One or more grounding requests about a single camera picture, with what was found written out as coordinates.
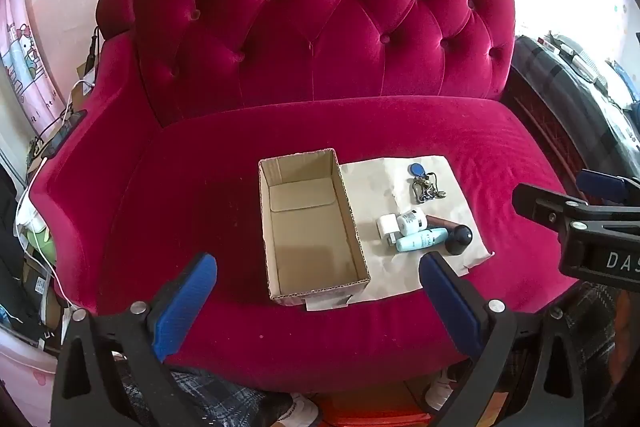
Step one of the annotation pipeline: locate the black round-top bottle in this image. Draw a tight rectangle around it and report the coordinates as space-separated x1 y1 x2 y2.
445 225 473 256

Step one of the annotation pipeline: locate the brown cosmetic tube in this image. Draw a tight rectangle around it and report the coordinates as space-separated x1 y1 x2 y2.
425 215 459 231

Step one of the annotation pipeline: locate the metal key bunch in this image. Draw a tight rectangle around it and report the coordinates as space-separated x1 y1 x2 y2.
411 172 447 204

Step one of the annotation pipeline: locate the white cosmetic jar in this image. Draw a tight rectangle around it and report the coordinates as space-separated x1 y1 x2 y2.
396 208 428 237

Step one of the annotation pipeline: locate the blue key fob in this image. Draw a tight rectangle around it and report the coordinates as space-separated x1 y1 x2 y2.
409 162 425 178

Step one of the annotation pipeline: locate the light blue cosmetic tube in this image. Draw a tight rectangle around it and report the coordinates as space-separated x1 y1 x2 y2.
395 228 449 253

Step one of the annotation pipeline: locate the white charger plug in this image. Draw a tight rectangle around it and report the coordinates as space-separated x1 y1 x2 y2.
376 213 400 245

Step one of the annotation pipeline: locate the cardboard box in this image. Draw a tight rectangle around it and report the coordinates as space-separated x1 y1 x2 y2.
258 148 371 312

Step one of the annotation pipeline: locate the dark cabinet with clutter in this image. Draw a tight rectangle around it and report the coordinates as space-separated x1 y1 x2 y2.
502 36 639 196

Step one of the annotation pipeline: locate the beige paper sheet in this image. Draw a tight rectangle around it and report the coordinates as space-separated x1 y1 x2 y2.
306 156 494 312

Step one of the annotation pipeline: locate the red velvet tufted sofa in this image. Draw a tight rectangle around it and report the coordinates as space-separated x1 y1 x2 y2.
32 0 570 392

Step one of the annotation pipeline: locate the pink cartoon curtain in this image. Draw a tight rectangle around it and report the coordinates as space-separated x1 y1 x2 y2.
1 0 65 136

